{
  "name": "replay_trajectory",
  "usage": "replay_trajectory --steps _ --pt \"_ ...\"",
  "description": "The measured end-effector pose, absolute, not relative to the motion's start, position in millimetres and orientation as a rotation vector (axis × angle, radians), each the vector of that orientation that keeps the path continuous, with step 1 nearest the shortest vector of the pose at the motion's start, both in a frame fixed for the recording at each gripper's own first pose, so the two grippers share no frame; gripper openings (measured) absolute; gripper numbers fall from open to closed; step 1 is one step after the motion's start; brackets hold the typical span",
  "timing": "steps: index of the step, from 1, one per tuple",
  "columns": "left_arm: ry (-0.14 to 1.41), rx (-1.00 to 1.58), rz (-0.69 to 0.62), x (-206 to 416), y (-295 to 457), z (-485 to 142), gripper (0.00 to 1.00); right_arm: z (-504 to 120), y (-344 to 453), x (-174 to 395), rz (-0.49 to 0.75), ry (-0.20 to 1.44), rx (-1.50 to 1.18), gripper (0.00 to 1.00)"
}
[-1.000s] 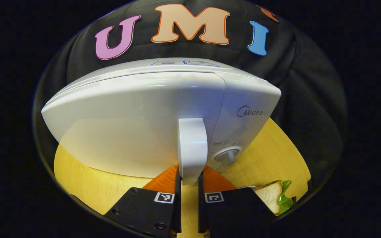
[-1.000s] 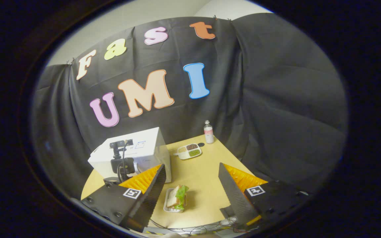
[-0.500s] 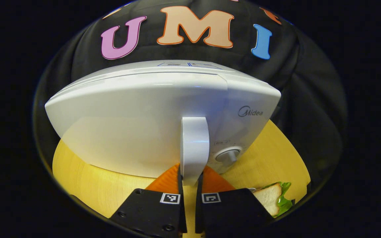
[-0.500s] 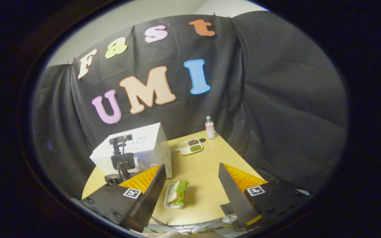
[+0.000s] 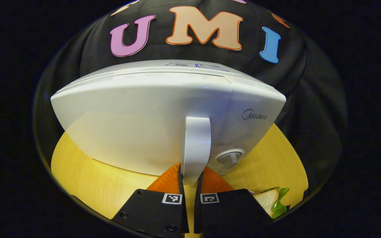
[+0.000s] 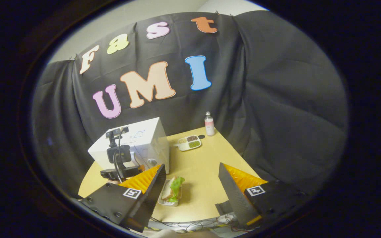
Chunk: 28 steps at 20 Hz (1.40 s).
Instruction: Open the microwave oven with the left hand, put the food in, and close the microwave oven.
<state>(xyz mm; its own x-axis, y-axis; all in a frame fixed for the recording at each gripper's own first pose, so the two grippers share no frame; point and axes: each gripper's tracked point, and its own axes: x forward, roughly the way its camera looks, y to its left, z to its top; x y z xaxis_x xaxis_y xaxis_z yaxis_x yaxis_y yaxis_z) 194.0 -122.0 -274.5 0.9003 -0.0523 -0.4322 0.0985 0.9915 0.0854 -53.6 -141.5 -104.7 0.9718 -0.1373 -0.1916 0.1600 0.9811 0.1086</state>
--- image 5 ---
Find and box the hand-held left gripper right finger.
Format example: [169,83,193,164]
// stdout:
[194,166,274,238]

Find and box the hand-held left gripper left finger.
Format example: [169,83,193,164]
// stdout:
[111,163,189,238]

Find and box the lettuce sandwich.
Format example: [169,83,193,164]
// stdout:
[253,187,290,219]

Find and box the white microwave oven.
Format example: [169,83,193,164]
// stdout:
[51,59,286,185]

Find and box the black backdrop cloth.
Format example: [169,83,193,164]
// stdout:
[33,0,348,205]

